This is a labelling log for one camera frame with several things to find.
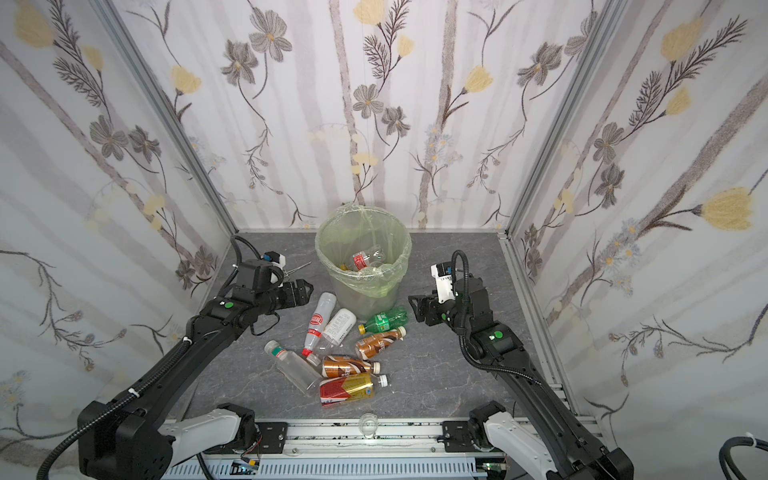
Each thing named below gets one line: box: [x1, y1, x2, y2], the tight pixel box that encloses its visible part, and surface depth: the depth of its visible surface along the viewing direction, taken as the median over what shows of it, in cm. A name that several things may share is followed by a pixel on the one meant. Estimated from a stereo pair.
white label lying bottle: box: [323, 308, 357, 346], surface depth 90 cm
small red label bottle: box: [352, 250, 370, 271], surface depth 97 cm
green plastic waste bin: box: [316, 204, 413, 320], surface depth 90 cm
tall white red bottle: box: [302, 292, 338, 356], surface depth 92 cm
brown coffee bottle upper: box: [355, 326, 407, 360], surface depth 88 cm
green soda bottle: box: [358, 306, 409, 335], surface depth 92 cm
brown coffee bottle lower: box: [322, 355, 381, 379], surface depth 83 cm
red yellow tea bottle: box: [320, 372, 389, 406], surface depth 78 cm
